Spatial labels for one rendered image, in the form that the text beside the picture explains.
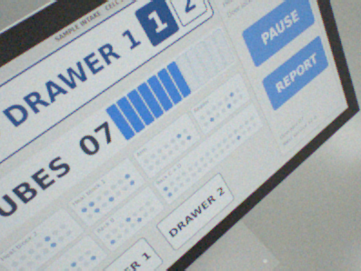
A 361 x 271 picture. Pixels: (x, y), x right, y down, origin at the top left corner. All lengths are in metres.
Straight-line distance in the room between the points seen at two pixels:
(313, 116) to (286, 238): 1.02
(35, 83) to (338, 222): 1.35
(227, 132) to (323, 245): 1.13
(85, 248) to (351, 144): 1.43
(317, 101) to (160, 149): 0.22
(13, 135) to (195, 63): 0.18
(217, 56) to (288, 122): 0.13
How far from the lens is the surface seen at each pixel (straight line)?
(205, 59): 0.34
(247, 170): 0.41
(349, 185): 1.57
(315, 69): 0.45
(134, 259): 0.38
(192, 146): 0.35
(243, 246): 1.36
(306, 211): 1.48
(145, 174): 0.34
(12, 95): 0.30
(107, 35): 0.31
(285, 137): 0.43
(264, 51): 0.39
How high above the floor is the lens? 1.38
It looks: 64 degrees down
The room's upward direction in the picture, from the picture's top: 9 degrees counter-clockwise
